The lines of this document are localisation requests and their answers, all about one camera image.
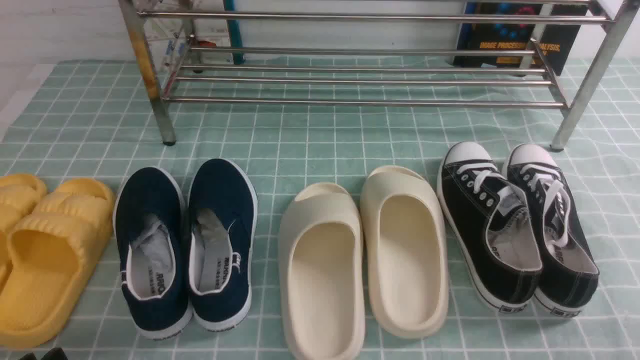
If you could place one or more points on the navy slip-on shoe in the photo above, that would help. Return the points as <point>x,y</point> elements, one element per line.
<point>148,227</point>
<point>222,218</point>

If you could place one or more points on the teal pole behind rack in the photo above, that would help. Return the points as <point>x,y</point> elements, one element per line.
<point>235,35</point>

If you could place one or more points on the metal shoe rack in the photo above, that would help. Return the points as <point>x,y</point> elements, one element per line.
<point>533,61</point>

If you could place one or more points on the green checkered cloth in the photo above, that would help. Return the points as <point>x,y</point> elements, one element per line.
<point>91,118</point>

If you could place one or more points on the cream slide sandal left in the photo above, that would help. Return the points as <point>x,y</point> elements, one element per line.
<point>320,251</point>

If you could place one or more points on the cream slide sandal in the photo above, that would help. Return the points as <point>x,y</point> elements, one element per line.
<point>406,252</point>
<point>320,251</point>

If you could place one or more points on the cream slide sandal right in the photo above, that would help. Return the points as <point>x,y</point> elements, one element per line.
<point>406,252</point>

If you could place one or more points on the black canvas sneaker left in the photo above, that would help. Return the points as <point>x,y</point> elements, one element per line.
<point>491,220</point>

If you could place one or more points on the black canvas sneaker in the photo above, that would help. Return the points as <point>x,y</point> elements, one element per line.
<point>491,220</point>
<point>570,275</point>

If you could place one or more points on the dark image processing book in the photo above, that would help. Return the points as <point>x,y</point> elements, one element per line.
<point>555,41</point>

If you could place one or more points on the black canvas sneaker right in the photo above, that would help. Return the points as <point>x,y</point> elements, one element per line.
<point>570,275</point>

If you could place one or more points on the yellow slide sandal inner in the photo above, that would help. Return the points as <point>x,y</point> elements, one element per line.
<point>54,251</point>

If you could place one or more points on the yellow slide sandal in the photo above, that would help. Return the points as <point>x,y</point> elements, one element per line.
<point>19,195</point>
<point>54,251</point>

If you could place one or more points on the yellow slide sandal outer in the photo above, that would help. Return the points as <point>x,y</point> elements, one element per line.
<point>19,195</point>

